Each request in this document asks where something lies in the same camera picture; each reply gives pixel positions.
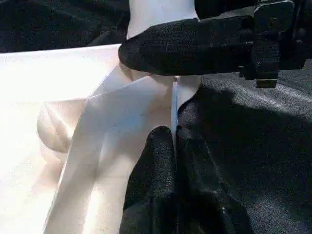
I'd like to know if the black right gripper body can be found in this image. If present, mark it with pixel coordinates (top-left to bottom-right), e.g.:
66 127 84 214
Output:
240 0 312 89

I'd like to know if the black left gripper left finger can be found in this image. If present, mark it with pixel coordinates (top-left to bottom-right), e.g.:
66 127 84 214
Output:
119 125 182 234

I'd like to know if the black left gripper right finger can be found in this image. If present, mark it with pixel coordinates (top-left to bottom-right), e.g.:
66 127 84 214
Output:
175 125 254 234

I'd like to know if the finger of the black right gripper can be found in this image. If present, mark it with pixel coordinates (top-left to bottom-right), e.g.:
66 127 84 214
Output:
118 17 255 77
194 0 256 22

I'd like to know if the white plastic table leg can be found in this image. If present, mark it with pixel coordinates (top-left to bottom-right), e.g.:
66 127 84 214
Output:
126 0 199 42

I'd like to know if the white plastic table top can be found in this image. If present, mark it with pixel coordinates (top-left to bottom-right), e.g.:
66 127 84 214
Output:
0 43 201 234

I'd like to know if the black work mat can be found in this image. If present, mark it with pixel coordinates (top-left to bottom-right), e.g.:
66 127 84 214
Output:
0 0 312 234

